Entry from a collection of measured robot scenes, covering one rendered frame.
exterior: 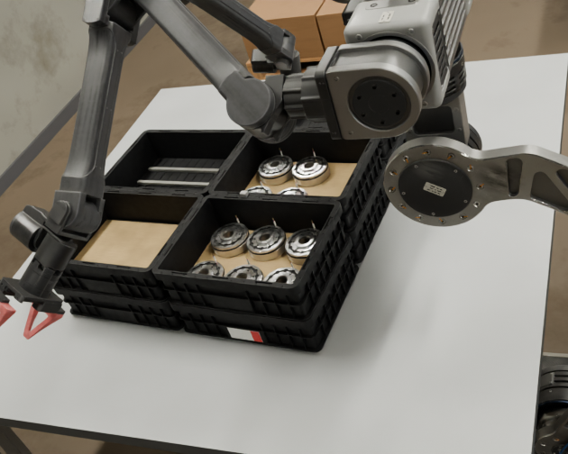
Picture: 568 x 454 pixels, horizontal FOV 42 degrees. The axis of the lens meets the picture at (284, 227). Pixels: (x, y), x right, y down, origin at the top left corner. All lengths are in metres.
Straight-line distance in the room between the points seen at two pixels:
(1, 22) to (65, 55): 0.55
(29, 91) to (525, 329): 3.69
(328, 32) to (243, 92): 3.05
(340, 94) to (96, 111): 0.46
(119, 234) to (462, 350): 1.03
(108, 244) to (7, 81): 2.66
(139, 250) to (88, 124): 0.78
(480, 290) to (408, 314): 0.18
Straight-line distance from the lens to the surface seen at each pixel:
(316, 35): 4.24
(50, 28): 5.04
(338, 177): 2.04
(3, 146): 4.62
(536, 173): 1.38
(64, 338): 2.15
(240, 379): 1.78
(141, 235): 2.12
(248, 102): 1.14
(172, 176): 2.31
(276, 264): 1.82
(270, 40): 1.87
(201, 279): 1.72
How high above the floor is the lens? 2.00
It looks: 37 degrees down
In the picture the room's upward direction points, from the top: 20 degrees counter-clockwise
